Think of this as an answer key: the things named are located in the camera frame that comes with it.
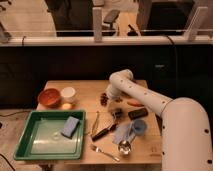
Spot orange carrot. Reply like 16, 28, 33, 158
127, 99, 144, 107

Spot blue grey cloth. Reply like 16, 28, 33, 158
113, 123, 135, 144

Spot blue plastic cup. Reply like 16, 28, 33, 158
133, 119, 147, 135

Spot blue sponge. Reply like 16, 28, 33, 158
61, 116, 79, 137

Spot green plastic tray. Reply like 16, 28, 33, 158
14, 110, 86, 161

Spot orange bowl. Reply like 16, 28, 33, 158
37, 88, 61, 107

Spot dark rectangular block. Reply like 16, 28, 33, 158
128, 108, 148, 120

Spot bunch of dark grapes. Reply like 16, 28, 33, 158
100, 93, 123, 107

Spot small yellow egg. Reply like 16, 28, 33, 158
62, 103, 72, 110

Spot silver fork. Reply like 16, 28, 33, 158
90, 144, 120, 162

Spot white rail barrier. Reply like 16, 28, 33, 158
0, 8, 213, 47

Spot white paper cup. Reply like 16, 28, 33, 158
61, 87, 76, 103

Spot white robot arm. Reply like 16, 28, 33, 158
106, 69, 213, 171

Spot wooden table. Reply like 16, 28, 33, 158
39, 80, 161, 165

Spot office chair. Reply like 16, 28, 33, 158
103, 9, 120, 36

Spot yellow green tongs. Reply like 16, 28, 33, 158
91, 111, 100, 136

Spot metal measuring spoon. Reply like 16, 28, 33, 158
118, 134, 132, 155

